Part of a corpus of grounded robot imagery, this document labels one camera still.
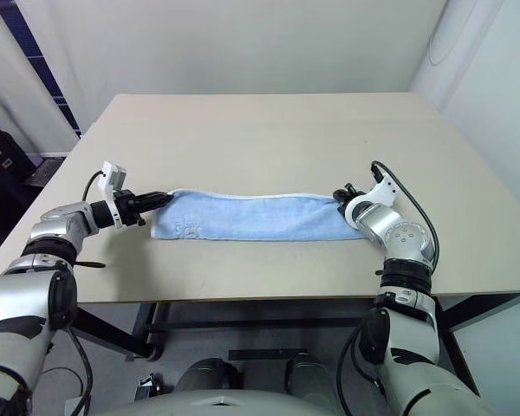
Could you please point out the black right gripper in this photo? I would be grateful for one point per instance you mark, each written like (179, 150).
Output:
(350, 193)

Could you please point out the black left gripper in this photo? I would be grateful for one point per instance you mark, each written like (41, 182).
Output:
(128, 207)

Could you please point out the light blue towel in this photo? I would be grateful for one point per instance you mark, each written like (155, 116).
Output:
(260, 216)

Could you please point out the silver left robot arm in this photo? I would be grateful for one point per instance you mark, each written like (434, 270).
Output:
(47, 225)

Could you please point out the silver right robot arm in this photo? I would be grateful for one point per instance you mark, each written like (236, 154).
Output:
(409, 359)

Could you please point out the dark grey floor mat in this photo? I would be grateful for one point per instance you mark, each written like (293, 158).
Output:
(45, 171)

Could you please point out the black equipment case white labels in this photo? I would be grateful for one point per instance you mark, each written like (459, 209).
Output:
(2, 169)

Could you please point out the dark grey rounded shape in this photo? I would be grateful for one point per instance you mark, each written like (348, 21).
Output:
(203, 375)
(307, 372)

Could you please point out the silver robot torso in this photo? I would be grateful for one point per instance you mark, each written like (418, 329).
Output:
(177, 405)

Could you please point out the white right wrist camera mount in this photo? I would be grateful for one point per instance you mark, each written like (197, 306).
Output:
(383, 188)

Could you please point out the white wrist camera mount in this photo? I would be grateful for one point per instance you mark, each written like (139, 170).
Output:
(383, 188)
(109, 177)

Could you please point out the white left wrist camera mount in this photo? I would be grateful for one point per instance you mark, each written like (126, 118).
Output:
(109, 177)

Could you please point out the black metal table frame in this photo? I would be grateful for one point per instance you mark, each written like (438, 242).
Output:
(112, 333)

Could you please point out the small metallic floor bracket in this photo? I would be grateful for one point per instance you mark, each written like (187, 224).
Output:
(149, 385)

